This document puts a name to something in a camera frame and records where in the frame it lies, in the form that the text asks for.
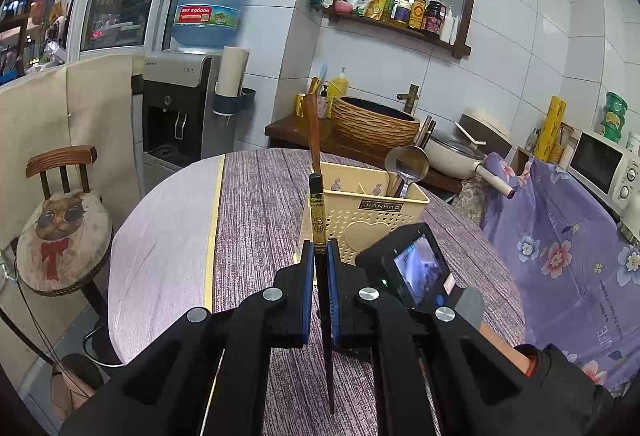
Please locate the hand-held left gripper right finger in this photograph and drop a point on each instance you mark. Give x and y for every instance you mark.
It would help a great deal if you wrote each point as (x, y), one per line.
(334, 301)

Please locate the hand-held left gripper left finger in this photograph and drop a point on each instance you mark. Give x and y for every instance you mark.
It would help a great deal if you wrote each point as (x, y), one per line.
(305, 296)

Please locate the cream plastic utensil holder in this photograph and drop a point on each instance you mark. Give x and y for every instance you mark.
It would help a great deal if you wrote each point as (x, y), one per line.
(350, 221)

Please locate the black chopstick gold band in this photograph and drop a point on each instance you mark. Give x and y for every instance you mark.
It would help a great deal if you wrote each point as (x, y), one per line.
(317, 216)

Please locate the brown wooden chopstick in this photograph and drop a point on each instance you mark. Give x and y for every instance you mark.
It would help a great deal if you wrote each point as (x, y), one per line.
(423, 134)
(431, 130)
(312, 131)

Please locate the person's right forearm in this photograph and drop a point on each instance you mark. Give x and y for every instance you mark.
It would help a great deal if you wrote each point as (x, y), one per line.
(570, 386)

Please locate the beige patterned cloth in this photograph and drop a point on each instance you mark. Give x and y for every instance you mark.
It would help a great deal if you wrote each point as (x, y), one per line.
(468, 200)

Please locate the purple striped tablecloth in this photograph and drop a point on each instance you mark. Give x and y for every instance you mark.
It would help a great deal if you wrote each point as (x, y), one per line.
(250, 216)

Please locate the cream pan with lid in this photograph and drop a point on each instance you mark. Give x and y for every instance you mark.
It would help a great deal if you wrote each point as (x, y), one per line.
(455, 156)

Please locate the woven wash basin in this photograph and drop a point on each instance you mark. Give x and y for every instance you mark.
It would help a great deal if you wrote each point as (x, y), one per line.
(375, 126)

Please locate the purple floral cloth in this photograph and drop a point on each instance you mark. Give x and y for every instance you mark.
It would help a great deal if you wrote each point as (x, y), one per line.
(560, 226)

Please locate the white brown rice cooker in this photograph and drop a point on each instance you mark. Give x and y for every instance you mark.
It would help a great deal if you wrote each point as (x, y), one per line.
(490, 128)

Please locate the bronze faucet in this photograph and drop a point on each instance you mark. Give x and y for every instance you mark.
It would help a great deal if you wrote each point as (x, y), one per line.
(410, 98)

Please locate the small pump bottle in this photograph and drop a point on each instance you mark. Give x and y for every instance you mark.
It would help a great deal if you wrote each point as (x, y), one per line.
(326, 103)

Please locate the yellow dish soap bottle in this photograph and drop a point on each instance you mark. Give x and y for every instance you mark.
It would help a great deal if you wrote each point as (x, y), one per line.
(340, 85)

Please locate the yellow cup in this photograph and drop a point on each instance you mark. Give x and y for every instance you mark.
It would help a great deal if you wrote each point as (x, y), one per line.
(301, 105)

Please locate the yellow wrapped roll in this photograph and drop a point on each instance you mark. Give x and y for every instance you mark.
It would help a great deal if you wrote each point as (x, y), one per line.
(550, 126)

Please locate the blue cup holder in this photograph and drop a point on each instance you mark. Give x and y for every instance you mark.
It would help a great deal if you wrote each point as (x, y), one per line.
(235, 103)

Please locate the white microwave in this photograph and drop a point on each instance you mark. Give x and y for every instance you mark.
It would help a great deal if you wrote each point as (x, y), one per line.
(595, 161)

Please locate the grey water dispenser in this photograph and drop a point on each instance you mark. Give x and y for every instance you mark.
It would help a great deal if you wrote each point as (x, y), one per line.
(175, 116)

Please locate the white paper cup stack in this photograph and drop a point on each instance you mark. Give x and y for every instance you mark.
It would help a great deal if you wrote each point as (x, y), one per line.
(234, 71)

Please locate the white pump bottle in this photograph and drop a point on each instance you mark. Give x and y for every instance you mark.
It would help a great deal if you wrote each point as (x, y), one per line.
(448, 26)

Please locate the red label soy bottle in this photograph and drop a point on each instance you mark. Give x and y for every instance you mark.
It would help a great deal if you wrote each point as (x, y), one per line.
(434, 16)

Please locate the yellow label dark bottle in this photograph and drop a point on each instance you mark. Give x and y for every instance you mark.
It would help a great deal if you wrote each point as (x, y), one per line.
(417, 13)

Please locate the pale pink bag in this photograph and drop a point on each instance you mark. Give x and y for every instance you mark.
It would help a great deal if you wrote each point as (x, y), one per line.
(72, 391)

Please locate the white container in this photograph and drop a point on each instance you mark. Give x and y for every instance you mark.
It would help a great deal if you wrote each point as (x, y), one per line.
(633, 143)

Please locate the purple label bottle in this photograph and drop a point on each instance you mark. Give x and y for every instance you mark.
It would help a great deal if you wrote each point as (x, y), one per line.
(403, 8)

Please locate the yellow oil bottle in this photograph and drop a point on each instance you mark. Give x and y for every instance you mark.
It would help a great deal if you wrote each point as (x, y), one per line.
(380, 5)

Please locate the green bottle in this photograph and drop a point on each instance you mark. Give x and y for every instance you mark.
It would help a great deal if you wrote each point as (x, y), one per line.
(391, 2)

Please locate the yellow green packet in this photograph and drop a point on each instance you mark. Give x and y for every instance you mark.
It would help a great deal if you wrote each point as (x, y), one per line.
(364, 2)

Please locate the pink round ornament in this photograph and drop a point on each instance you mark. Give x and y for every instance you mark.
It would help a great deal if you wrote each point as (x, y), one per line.
(342, 6)

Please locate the wooden chair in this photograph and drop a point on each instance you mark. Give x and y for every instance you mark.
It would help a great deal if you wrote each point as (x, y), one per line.
(60, 161)

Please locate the beige fabric sheet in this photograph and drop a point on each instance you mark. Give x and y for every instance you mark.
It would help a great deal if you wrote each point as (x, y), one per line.
(90, 106)

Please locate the blue water bottle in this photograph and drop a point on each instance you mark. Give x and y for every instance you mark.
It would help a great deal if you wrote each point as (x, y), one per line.
(212, 1)

